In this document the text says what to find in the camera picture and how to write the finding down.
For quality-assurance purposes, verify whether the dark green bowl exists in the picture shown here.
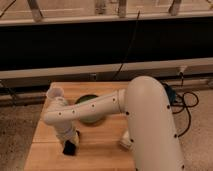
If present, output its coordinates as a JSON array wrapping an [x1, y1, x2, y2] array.
[[75, 94, 108, 126]]

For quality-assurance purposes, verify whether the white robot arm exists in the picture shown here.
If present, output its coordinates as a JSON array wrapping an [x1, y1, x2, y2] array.
[[43, 76, 185, 171]]

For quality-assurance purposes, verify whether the black cable on floor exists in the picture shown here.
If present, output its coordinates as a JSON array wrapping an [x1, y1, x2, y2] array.
[[159, 80, 200, 138]]

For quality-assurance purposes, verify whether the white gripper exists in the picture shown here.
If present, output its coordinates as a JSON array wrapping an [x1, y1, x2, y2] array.
[[55, 126, 80, 156]]

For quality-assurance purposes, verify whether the blue power adapter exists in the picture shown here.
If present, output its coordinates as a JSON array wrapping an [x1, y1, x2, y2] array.
[[165, 86, 176, 104]]

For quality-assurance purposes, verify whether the black hanging cable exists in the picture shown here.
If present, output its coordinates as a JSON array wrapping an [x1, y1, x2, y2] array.
[[111, 10, 141, 82]]

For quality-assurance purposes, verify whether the wooden table top board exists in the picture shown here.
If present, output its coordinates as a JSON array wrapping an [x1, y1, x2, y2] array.
[[23, 81, 136, 171]]

